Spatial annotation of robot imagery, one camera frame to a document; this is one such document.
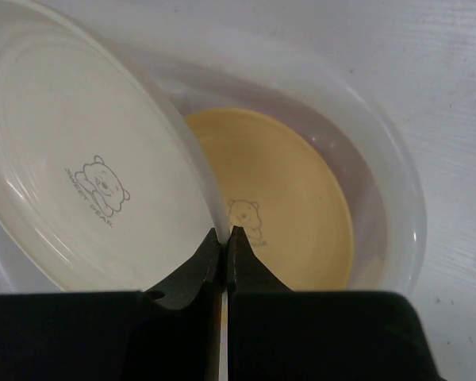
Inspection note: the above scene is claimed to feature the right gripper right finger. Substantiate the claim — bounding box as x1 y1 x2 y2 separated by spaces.
226 227 440 380

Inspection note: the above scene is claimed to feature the white plastic bin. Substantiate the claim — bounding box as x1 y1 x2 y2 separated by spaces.
0 57 426 294

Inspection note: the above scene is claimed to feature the cream plate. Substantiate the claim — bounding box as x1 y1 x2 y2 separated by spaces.
0 1 229 291

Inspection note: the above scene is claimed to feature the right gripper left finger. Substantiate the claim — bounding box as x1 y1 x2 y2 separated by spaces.
0 230 221 380

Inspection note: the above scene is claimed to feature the orange plate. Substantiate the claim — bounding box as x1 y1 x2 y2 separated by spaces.
186 108 355 291

